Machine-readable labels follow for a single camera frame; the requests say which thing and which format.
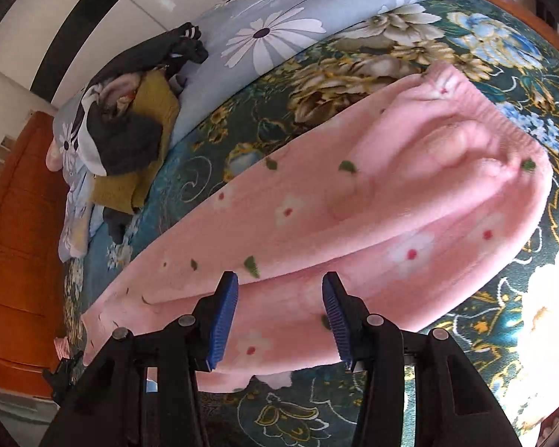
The beige garment with yellow print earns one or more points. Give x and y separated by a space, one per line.
80 240

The dark grey garment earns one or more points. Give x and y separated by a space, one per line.
125 144

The white glossy wardrobe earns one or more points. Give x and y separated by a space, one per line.
51 18

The black garment with white stripes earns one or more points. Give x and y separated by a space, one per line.
167 49

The pink floral fleece pants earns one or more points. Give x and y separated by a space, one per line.
354 195

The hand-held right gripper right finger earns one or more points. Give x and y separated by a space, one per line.
337 321

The grey white fleece garment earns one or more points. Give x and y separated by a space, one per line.
91 153

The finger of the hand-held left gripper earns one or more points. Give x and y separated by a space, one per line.
65 377

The orange wooden headboard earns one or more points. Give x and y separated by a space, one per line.
18 242

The light blue shirt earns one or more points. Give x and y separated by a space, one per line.
81 195

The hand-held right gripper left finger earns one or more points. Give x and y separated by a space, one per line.
223 321

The mustard knitted sweater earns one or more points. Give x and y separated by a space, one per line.
158 98

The grey floral duvet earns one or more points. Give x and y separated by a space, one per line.
270 23

